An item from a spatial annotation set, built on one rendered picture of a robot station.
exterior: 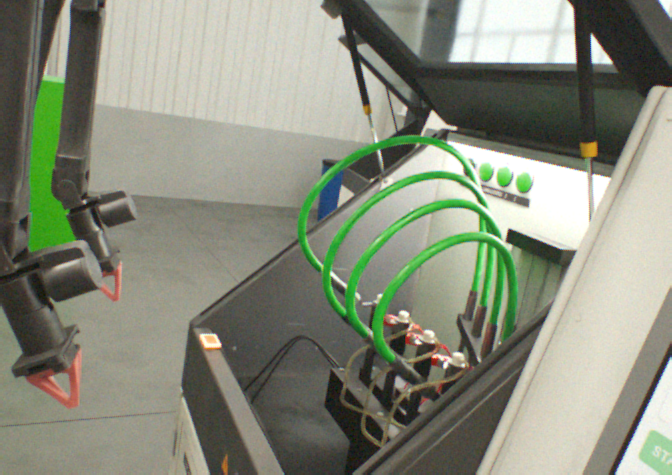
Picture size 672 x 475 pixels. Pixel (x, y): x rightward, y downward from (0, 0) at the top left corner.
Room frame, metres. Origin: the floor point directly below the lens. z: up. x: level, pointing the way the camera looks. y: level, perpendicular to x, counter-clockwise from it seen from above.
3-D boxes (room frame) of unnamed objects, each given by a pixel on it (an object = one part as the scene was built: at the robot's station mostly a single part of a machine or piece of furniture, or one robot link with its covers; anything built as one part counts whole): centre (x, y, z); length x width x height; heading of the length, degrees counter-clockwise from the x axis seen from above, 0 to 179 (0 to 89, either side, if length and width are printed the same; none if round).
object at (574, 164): (1.15, -0.34, 1.43); 0.54 x 0.03 x 0.02; 25
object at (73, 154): (1.16, 0.53, 1.40); 0.11 x 0.06 x 0.43; 14
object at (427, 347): (0.89, -0.16, 1.03); 0.05 x 0.03 x 0.21; 115
